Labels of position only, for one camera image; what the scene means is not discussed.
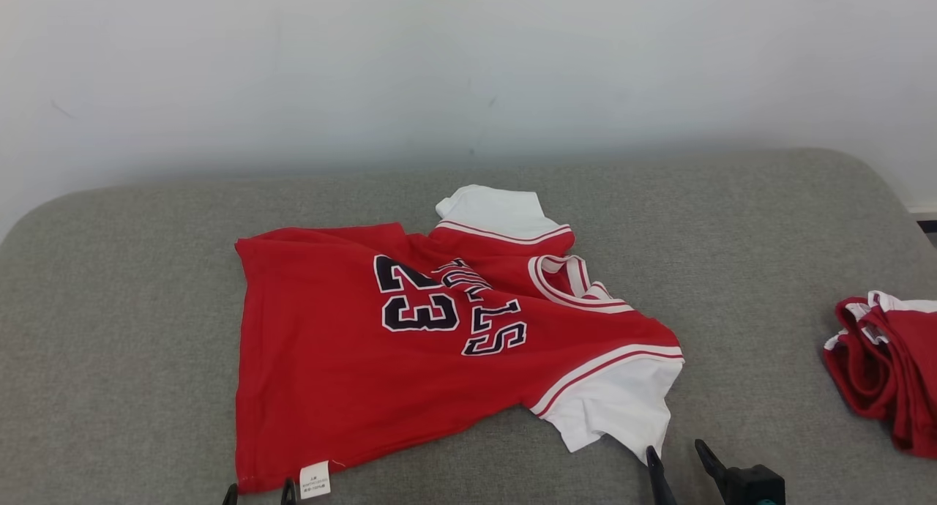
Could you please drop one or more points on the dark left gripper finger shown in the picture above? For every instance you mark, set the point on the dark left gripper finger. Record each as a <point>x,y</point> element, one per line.
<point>289,494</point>
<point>230,496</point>

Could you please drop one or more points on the white and black baseboard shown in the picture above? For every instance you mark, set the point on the white and black baseboard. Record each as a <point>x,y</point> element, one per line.
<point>926,214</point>

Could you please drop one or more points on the red shorts with white stripe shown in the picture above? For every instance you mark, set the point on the red shorts with white stripe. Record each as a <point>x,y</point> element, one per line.
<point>871,366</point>

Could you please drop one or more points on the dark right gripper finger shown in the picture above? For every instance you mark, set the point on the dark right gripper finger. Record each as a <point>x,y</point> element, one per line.
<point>661,487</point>
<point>711,465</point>

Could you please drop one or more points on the red jersey with number 23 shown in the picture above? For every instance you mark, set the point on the red jersey with number 23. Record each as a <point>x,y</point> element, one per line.
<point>329,388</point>

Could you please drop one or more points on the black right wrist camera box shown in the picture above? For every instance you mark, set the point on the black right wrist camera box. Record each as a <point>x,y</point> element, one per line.
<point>754,487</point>

